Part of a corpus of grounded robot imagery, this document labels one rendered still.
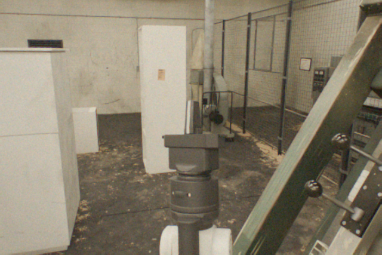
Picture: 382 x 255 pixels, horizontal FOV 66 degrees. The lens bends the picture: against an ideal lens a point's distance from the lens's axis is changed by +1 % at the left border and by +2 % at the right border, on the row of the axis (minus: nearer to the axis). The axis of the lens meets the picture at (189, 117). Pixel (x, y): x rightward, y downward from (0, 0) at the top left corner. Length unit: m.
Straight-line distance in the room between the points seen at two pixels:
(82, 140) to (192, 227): 4.93
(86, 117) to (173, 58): 2.01
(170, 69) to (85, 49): 4.64
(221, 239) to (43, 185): 2.33
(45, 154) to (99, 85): 5.88
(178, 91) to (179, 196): 3.60
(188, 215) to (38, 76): 2.15
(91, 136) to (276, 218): 4.63
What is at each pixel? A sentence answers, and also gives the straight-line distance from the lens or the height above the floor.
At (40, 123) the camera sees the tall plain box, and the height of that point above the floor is 1.17.
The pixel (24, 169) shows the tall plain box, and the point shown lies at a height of 0.80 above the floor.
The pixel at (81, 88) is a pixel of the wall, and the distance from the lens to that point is 8.44.
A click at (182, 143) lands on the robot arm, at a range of 0.51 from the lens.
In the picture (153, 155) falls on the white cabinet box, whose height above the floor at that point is 0.27.
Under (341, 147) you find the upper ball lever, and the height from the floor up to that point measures 1.53.
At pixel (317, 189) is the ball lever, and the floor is 1.44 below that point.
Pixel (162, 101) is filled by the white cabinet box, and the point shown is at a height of 1.06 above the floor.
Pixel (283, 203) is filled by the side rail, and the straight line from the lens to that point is 0.92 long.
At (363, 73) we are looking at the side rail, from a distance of 1.00.
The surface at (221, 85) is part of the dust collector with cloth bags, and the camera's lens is 5.87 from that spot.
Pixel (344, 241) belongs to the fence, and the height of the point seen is 1.33.
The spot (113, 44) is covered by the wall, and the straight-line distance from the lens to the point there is 8.34.
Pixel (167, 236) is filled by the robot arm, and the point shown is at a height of 1.42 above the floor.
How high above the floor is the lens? 1.73
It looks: 13 degrees down
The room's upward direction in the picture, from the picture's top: straight up
